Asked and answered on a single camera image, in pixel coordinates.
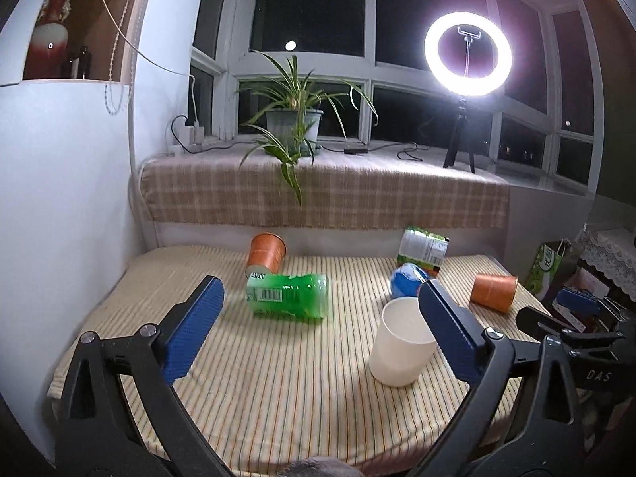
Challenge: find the small dark bottle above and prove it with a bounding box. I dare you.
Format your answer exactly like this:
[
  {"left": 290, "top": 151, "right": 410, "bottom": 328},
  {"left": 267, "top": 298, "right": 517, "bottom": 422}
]
[{"left": 64, "top": 46, "right": 93, "bottom": 81}]

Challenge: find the white window frame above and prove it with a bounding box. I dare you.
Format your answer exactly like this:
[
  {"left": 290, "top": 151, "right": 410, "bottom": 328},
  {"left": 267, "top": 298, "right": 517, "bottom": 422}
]
[{"left": 190, "top": 0, "right": 599, "bottom": 194}]

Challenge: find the spider plant in grey pot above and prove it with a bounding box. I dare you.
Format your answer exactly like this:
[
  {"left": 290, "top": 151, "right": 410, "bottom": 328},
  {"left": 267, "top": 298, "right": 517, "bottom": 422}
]
[{"left": 235, "top": 50, "right": 380, "bottom": 207}]

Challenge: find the black cable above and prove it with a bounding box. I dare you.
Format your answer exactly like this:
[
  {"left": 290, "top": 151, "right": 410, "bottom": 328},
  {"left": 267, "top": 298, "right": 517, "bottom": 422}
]
[{"left": 170, "top": 114, "right": 424, "bottom": 162}]

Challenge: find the red white vase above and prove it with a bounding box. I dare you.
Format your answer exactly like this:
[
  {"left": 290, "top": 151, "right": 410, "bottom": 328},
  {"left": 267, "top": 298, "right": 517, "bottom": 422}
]
[{"left": 24, "top": 0, "right": 73, "bottom": 81}]

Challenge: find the green white packet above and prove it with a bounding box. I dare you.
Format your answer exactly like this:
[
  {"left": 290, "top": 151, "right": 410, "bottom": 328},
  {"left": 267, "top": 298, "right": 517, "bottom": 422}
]
[{"left": 396, "top": 226, "right": 450, "bottom": 275}]

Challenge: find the orange cup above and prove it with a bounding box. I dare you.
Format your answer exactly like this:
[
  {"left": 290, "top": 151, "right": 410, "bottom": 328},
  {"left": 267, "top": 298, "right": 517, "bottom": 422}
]
[
  {"left": 470, "top": 273, "right": 519, "bottom": 313},
  {"left": 246, "top": 232, "right": 288, "bottom": 280}
]

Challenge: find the blue white ball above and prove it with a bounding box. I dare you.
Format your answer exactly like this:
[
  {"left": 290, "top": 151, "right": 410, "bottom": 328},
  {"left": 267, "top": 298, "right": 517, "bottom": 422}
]
[{"left": 390, "top": 262, "right": 431, "bottom": 300}]

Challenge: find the white cup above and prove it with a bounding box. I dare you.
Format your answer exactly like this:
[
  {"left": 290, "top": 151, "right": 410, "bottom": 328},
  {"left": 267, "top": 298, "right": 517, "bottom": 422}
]
[{"left": 368, "top": 297, "right": 439, "bottom": 388}]

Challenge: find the white lace cloth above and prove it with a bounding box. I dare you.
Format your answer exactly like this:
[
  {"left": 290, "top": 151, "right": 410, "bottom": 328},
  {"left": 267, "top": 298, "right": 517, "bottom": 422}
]
[{"left": 578, "top": 229, "right": 636, "bottom": 305}]

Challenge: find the white cable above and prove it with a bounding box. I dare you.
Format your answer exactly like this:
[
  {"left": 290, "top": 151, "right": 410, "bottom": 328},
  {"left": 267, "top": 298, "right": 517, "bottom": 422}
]
[{"left": 92, "top": 0, "right": 200, "bottom": 127}]

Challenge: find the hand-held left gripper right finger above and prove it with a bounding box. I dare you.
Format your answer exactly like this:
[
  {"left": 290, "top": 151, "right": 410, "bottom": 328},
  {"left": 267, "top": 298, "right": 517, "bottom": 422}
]
[{"left": 407, "top": 279, "right": 589, "bottom": 477}]

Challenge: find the striped yellow sheet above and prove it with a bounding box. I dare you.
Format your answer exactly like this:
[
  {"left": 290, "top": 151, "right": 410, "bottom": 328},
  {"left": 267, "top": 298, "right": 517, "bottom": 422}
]
[{"left": 47, "top": 246, "right": 552, "bottom": 476}]

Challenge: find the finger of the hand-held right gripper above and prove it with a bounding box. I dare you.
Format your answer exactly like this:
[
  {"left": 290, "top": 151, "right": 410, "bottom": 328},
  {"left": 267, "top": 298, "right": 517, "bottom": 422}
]
[
  {"left": 555, "top": 287, "right": 617, "bottom": 316},
  {"left": 516, "top": 306, "right": 570, "bottom": 343}
]

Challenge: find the ring light on black tripod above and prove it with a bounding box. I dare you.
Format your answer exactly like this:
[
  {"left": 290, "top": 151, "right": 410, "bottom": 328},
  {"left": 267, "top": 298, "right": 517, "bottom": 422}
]
[{"left": 423, "top": 10, "right": 514, "bottom": 175}]

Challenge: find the green paper bag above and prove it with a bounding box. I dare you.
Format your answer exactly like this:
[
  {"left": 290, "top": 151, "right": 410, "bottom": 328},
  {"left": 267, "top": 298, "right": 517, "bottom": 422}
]
[{"left": 525, "top": 240, "right": 573, "bottom": 302}]

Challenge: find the white bead chain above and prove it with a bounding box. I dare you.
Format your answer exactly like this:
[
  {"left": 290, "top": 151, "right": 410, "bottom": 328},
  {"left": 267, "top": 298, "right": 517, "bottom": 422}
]
[{"left": 103, "top": 0, "right": 150, "bottom": 114}]

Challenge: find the plaid beige blanket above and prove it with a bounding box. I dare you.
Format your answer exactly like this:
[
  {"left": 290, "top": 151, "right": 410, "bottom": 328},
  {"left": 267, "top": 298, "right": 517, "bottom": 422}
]
[{"left": 138, "top": 150, "right": 512, "bottom": 232}]

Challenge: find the green plastic bottle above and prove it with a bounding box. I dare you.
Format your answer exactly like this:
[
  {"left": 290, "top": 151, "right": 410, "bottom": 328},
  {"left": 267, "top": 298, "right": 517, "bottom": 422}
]
[{"left": 246, "top": 273, "right": 331, "bottom": 327}]

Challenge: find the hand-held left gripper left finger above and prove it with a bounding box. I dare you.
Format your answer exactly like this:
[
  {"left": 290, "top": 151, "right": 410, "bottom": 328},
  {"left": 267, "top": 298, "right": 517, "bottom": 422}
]
[{"left": 58, "top": 275, "right": 234, "bottom": 477}]

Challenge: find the white power strip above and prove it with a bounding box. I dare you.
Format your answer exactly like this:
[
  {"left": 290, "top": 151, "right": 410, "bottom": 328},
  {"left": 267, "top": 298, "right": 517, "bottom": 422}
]
[{"left": 168, "top": 116, "right": 207, "bottom": 156}]

